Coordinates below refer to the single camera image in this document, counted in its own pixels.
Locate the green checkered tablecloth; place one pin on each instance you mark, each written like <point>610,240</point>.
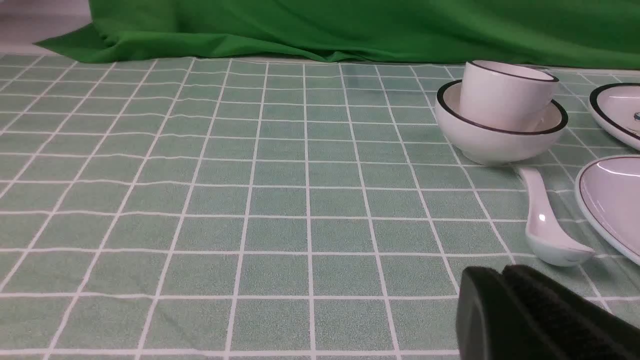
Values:
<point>249,209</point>

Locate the white black-rimmed bowl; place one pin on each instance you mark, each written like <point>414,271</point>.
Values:
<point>491,146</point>

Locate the illustrated black-rimmed plate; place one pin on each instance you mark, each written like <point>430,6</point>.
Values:
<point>616,109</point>

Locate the white black-rimmed cup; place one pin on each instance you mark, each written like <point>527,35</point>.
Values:
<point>505,96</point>

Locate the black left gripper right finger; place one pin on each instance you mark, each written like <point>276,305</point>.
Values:
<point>581,329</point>

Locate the large pale brown-rimmed plate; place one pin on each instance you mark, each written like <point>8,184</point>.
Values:
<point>607,191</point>

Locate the green backdrop cloth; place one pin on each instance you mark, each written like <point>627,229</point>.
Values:
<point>600,34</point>

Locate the plain white ceramic spoon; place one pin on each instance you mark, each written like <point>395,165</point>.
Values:
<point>546,238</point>

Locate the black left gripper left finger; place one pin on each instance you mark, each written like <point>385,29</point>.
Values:
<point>492,324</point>

